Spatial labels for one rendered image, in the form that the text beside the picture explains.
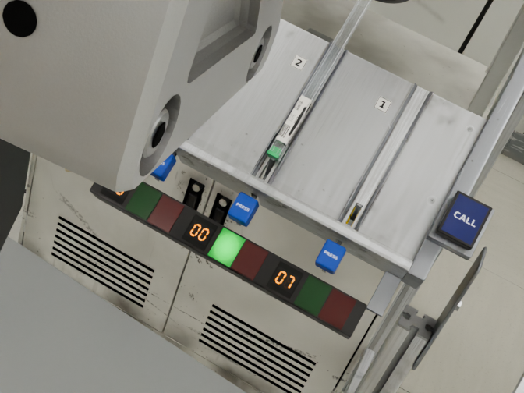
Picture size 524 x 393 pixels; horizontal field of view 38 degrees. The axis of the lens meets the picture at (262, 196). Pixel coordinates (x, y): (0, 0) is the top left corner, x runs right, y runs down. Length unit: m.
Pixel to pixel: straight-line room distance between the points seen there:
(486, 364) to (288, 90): 1.21
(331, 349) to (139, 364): 0.62
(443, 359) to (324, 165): 1.10
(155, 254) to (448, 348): 0.83
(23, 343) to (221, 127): 0.32
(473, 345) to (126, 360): 1.32
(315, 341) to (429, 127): 0.58
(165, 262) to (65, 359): 0.66
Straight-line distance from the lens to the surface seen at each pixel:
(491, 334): 2.06
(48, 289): 0.84
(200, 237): 0.86
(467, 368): 1.92
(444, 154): 0.88
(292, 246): 1.27
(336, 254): 0.83
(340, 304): 0.84
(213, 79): 0.16
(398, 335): 0.91
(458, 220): 0.82
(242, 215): 0.84
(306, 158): 0.87
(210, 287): 1.39
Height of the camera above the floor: 1.20
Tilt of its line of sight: 35 degrees down
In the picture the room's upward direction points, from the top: 21 degrees clockwise
